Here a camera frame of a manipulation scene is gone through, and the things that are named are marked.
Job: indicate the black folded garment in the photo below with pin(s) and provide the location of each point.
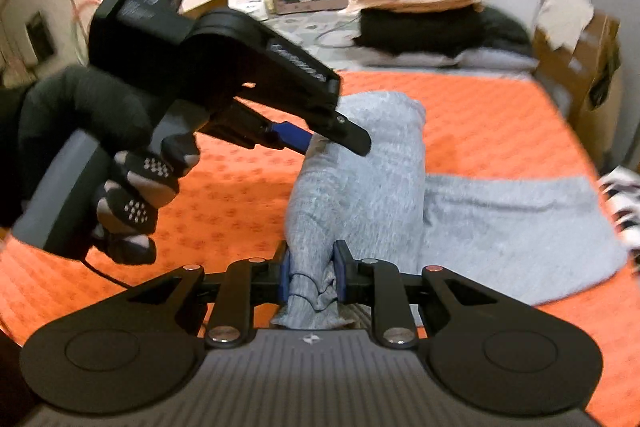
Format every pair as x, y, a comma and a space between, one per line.
420, 32

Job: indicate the light grey folded garment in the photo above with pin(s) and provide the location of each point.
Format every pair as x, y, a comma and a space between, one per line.
500, 59

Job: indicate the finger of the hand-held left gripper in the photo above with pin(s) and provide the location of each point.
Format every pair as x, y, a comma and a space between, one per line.
355, 139
295, 138

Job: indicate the brown paper bag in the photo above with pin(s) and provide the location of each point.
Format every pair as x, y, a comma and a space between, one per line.
575, 87

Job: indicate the wooden chair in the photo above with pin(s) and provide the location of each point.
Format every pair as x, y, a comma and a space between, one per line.
205, 7

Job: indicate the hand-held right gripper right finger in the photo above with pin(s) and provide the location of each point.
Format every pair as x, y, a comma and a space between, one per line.
342, 272

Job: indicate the grey sweatpants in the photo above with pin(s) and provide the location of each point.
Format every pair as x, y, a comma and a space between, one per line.
360, 187

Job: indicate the person's left forearm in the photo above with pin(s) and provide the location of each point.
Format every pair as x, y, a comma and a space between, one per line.
7, 147

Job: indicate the black wall TV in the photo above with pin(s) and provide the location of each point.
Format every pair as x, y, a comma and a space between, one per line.
40, 37

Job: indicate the beige cloth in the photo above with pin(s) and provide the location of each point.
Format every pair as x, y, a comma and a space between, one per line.
565, 17

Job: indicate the person's left hand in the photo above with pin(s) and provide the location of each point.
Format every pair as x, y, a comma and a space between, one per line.
90, 102

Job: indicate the orange flower-embossed mat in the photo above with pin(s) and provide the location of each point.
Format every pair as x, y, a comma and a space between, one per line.
500, 122

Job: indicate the leaf-patterned tablecloth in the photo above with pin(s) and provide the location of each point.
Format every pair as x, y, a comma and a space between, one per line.
300, 27

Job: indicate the striped sweater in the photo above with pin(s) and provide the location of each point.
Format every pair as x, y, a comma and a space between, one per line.
622, 207

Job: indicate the dark folded garment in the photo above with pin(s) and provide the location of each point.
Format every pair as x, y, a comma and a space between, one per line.
505, 32

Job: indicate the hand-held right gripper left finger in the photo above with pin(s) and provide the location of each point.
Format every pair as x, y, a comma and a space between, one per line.
285, 272

